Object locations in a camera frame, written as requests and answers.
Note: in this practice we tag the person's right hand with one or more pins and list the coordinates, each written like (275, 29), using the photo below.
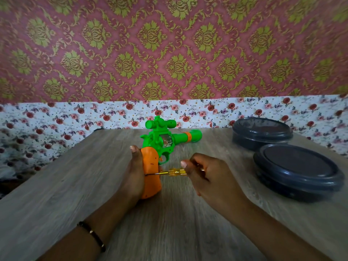
(212, 182)

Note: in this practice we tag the person's left hand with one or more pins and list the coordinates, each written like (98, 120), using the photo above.
(134, 176)

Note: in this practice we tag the person's right thumb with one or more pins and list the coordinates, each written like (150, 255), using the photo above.
(190, 173)

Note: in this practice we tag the person's left thumb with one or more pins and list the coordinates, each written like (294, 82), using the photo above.
(136, 157)

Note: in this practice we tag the green and orange toy gun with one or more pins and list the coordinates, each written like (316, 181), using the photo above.
(159, 149)

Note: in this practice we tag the person's right forearm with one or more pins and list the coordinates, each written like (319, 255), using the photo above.
(274, 236)

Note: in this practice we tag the person's left forearm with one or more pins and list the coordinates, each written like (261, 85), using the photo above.
(89, 231)

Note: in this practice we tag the floral patterned cloth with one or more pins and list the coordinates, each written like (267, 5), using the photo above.
(174, 116)

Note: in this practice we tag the dark grey round container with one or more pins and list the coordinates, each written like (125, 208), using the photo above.
(262, 133)
(297, 171)

